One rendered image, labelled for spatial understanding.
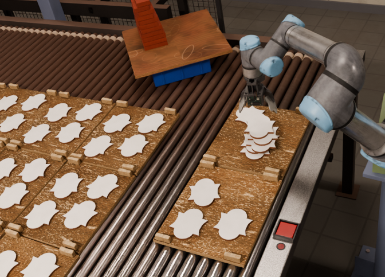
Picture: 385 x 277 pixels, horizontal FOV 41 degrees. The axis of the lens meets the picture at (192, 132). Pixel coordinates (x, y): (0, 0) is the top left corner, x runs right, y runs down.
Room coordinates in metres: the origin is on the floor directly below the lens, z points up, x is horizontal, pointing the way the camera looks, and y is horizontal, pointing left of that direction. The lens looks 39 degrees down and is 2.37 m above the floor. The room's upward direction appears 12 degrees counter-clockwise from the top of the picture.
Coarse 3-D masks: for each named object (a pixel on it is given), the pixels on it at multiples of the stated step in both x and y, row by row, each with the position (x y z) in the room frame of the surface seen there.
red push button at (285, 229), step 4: (280, 224) 1.18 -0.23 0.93; (284, 224) 1.18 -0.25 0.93; (288, 224) 1.18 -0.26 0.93; (292, 224) 1.17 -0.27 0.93; (280, 228) 1.17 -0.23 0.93; (284, 228) 1.16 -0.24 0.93; (288, 228) 1.16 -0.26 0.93; (292, 228) 1.15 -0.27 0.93; (276, 232) 1.15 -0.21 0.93; (280, 232) 1.15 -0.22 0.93; (284, 232) 1.14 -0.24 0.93; (288, 232) 1.14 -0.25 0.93; (292, 232) 1.14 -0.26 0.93; (288, 236) 1.12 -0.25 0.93; (292, 236) 1.12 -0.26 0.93
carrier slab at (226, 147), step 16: (272, 112) 1.80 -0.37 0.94; (288, 112) 1.78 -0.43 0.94; (224, 128) 1.76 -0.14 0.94; (240, 128) 1.74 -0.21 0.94; (288, 128) 1.67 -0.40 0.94; (304, 128) 1.65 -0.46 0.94; (224, 144) 1.66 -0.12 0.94; (240, 144) 1.64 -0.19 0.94; (288, 144) 1.57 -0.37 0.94; (224, 160) 1.56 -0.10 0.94; (240, 160) 1.54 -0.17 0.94; (272, 160) 1.50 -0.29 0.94; (288, 160) 1.48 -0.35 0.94
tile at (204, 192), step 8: (200, 184) 1.44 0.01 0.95; (208, 184) 1.44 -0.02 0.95; (216, 184) 1.43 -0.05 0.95; (192, 192) 1.41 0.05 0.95; (200, 192) 1.40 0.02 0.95; (208, 192) 1.39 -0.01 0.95; (216, 192) 1.38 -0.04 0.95; (192, 200) 1.37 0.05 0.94; (200, 200) 1.36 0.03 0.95; (208, 200) 1.35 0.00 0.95
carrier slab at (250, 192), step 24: (216, 168) 1.53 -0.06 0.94; (240, 192) 1.37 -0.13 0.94; (264, 192) 1.34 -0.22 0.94; (168, 216) 1.33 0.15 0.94; (216, 216) 1.28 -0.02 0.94; (264, 216) 1.23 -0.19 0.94; (192, 240) 1.19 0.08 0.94; (216, 240) 1.17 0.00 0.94; (240, 240) 1.15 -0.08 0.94; (240, 264) 1.05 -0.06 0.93
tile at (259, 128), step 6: (246, 120) 1.72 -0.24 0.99; (252, 120) 1.71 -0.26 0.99; (258, 120) 1.70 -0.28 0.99; (264, 120) 1.69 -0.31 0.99; (252, 126) 1.67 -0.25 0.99; (258, 126) 1.66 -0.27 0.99; (264, 126) 1.65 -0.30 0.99; (270, 126) 1.64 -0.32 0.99; (246, 132) 1.65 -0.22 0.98; (252, 132) 1.63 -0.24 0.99; (258, 132) 1.62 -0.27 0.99; (264, 132) 1.61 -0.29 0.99; (270, 132) 1.61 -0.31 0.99; (258, 138) 1.59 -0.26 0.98
